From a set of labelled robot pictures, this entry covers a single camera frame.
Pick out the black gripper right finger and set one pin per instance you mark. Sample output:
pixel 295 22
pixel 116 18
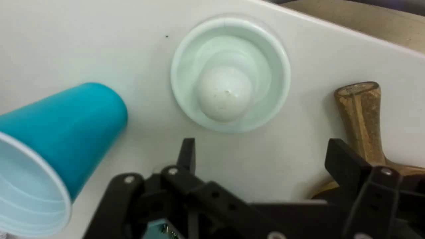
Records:
pixel 389 207

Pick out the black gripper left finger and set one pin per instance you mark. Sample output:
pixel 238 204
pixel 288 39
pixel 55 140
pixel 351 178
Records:
pixel 177 207

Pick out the white ball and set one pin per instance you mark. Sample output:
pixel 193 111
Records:
pixel 223 94

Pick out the black round brush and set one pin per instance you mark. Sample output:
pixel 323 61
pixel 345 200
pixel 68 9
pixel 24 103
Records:
pixel 360 119

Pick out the blue plastic cup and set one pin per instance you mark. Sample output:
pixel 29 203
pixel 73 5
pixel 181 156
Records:
pixel 67 140

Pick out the teal bowl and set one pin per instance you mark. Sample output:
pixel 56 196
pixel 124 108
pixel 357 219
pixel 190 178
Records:
pixel 266 66

